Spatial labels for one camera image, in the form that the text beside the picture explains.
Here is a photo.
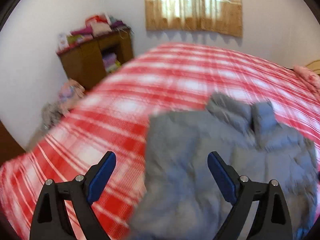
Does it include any grey puffer jacket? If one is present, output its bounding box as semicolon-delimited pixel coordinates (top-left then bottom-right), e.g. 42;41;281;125
128;93;317;239

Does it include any clothes pile on floor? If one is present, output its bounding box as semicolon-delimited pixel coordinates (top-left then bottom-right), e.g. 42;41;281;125
41;79;85;132

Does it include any pile of clothes on cabinet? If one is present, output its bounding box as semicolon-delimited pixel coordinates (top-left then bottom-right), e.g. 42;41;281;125
56;13;131;53

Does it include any red white plaid bed sheet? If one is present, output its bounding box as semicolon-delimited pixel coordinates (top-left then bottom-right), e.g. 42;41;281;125
1;43;319;239

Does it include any pink folded blanket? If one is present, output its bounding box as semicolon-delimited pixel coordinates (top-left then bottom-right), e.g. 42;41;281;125
293;66;320;100

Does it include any brown wooden cabinet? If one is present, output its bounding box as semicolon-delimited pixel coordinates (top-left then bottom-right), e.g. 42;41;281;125
57;28;134;90

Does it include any wooden bed headboard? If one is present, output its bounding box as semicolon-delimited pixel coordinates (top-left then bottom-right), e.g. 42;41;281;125
306;60;320;75

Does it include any beige window curtain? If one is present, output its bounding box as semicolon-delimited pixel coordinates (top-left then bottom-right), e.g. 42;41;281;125
144;0;243;37

